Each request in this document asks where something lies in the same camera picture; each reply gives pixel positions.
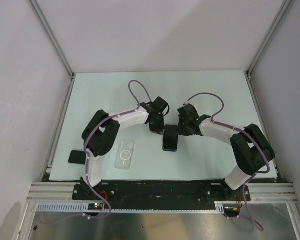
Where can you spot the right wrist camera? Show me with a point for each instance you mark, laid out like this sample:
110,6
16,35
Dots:
188,113

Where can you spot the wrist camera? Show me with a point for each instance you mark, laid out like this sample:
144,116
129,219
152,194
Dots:
161,106
188,113

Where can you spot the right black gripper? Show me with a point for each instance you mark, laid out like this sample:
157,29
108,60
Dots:
181,131

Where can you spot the clear magsafe phone case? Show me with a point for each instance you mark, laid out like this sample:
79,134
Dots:
125,155

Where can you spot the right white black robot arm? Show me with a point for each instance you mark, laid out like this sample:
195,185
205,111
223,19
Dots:
251,149

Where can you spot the black smartphone blue edge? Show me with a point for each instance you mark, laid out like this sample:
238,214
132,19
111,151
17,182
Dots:
170,138

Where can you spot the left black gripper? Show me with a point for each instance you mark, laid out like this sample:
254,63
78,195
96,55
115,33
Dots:
159,129

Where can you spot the left aluminium frame post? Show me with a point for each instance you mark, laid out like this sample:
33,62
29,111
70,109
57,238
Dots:
42,20

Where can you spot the aluminium front frame rail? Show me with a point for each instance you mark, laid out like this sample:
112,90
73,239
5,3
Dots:
261,193

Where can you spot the aluminium frame post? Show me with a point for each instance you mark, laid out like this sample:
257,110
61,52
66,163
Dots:
42,20
270,34

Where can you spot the right aluminium frame post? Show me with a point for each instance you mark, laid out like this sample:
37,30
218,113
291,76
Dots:
270,34

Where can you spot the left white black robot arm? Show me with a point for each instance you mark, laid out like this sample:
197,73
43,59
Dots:
101,133

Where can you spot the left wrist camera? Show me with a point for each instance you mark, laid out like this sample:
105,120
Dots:
161,106

